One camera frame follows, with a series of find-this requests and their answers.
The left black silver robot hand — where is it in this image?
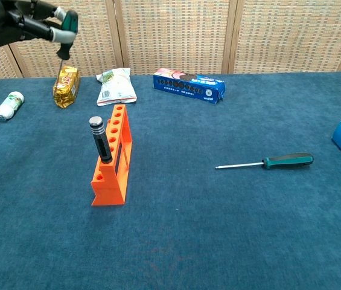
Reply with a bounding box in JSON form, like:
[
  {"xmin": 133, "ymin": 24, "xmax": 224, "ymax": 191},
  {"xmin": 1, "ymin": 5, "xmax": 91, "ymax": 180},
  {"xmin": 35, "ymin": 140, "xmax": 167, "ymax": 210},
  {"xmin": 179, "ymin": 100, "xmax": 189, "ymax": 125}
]
[{"xmin": 0, "ymin": 0, "xmax": 77, "ymax": 48}]

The small green black screwdriver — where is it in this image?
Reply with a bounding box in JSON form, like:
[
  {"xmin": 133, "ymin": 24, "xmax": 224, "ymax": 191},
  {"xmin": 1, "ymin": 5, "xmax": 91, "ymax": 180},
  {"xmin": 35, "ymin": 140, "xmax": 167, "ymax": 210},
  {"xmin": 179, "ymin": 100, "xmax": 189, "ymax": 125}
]
[{"xmin": 54, "ymin": 10, "xmax": 80, "ymax": 87}]

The black silver precision screwdriver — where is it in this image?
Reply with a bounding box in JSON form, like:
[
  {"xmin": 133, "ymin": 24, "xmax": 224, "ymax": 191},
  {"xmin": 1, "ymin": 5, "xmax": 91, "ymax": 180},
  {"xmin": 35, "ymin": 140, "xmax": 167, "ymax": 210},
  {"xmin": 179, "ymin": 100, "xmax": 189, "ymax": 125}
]
[{"xmin": 89, "ymin": 116, "xmax": 113, "ymax": 165}]

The orange screwdriver rack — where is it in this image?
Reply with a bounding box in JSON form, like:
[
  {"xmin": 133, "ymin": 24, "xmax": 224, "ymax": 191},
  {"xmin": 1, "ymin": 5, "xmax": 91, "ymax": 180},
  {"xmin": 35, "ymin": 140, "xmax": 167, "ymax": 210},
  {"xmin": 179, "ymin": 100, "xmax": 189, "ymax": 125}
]
[{"xmin": 91, "ymin": 104, "xmax": 134, "ymax": 207}]

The large green black screwdriver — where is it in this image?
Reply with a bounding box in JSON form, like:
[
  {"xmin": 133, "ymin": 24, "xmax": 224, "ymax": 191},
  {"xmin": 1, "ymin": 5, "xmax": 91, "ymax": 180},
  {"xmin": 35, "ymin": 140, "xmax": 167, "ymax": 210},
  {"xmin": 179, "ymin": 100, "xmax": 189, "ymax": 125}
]
[{"xmin": 214, "ymin": 152, "xmax": 314, "ymax": 170}]

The gold snack package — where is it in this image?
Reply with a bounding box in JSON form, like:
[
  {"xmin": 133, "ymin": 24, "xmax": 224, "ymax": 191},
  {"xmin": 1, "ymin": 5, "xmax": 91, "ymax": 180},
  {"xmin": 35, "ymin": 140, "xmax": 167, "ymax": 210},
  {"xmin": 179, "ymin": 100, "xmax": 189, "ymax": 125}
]
[{"xmin": 52, "ymin": 65, "xmax": 81, "ymax": 109}]

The white green small bottle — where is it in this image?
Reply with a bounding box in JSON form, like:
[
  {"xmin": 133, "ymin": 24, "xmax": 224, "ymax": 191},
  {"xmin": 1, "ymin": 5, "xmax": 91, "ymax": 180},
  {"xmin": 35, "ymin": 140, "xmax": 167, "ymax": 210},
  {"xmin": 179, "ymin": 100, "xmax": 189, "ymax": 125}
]
[{"xmin": 0, "ymin": 91, "xmax": 25, "ymax": 122}]

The white snack bag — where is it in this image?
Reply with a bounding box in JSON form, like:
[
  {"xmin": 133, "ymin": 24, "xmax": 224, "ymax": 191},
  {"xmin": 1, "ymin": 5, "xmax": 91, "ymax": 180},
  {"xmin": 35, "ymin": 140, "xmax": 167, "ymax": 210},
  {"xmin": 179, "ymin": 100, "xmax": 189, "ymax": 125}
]
[{"xmin": 95, "ymin": 67, "xmax": 138, "ymax": 107}]

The woven bamboo folding screen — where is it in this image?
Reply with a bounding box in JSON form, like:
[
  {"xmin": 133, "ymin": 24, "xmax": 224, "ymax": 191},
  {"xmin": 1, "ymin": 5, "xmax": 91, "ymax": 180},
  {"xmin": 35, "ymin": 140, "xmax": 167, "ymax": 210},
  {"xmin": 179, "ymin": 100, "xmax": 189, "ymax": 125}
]
[{"xmin": 0, "ymin": 0, "xmax": 341, "ymax": 81}]

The long blue cookie box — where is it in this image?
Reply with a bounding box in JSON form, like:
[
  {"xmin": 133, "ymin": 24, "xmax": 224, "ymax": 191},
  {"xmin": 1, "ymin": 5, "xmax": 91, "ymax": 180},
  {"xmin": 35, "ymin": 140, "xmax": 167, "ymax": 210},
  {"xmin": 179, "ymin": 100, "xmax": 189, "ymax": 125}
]
[{"xmin": 153, "ymin": 68, "xmax": 226, "ymax": 105}]

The blue felt table cover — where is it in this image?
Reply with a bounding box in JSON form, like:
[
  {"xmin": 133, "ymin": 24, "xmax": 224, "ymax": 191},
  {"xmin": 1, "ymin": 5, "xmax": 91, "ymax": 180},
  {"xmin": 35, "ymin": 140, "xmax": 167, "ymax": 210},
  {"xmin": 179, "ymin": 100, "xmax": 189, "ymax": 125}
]
[{"xmin": 0, "ymin": 71, "xmax": 341, "ymax": 290}]

